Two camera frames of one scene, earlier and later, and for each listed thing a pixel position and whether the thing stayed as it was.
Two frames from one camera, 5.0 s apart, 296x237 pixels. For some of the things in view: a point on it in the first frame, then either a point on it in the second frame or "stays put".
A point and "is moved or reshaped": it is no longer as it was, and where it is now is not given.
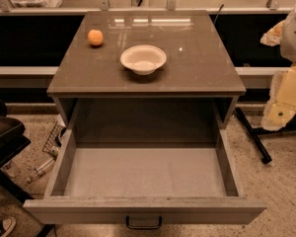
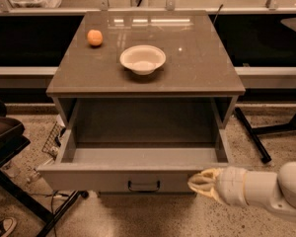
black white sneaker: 2,227 stays put
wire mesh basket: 54,140 stays put
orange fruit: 95,38 stays put
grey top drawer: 143,178 is moved or reshaped
